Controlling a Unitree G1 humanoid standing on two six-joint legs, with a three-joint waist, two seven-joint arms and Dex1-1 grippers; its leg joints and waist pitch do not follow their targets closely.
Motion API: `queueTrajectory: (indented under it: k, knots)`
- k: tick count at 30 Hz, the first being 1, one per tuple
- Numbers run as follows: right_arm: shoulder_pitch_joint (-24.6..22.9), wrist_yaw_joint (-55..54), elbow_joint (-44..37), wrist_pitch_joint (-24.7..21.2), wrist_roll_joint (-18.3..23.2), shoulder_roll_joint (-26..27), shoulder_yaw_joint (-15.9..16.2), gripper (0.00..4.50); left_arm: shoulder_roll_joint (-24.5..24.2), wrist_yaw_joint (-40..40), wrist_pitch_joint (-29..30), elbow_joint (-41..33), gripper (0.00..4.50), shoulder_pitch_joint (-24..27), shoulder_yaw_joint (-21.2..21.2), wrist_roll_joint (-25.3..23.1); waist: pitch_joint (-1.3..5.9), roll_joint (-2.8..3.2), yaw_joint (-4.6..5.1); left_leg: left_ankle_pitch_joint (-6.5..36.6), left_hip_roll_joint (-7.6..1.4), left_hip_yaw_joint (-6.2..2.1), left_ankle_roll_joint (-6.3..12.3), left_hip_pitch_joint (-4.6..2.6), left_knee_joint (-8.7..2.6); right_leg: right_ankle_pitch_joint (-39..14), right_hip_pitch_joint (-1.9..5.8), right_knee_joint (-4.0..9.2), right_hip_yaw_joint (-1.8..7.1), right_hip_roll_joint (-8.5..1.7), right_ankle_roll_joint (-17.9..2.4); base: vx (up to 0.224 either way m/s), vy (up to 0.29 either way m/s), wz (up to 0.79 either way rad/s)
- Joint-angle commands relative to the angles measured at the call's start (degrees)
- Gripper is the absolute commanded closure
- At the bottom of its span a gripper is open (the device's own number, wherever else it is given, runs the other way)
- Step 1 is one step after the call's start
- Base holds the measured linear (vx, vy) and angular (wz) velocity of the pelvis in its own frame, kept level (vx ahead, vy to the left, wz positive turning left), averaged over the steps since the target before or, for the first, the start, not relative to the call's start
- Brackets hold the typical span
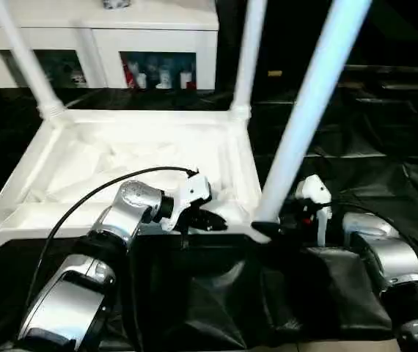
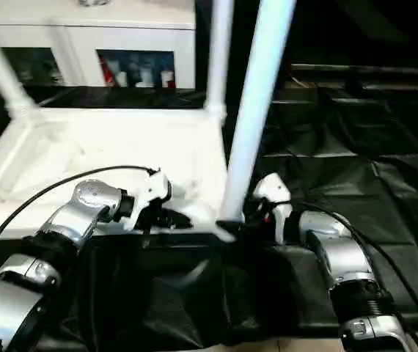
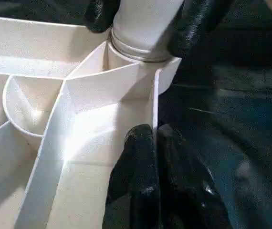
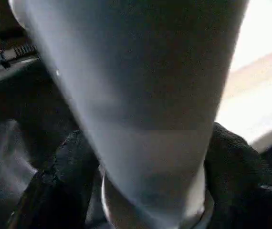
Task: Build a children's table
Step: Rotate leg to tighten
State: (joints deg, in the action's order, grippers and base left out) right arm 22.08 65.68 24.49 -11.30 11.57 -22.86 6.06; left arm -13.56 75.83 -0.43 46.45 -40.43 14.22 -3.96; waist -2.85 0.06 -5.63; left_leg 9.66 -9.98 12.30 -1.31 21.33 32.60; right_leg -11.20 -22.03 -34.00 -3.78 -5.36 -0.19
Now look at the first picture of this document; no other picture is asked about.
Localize white plastic table leg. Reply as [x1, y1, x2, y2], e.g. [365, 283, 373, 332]
[252, 0, 373, 225]
[230, 0, 268, 122]
[0, 0, 67, 120]

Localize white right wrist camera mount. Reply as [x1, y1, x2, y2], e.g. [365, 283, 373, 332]
[294, 175, 334, 247]

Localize white glass-door cabinet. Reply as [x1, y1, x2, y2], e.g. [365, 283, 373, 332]
[0, 0, 220, 91]

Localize black table mat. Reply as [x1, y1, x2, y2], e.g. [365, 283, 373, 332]
[0, 84, 418, 349]

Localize white plastic table top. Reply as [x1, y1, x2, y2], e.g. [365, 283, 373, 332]
[0, 109, 270, 252]

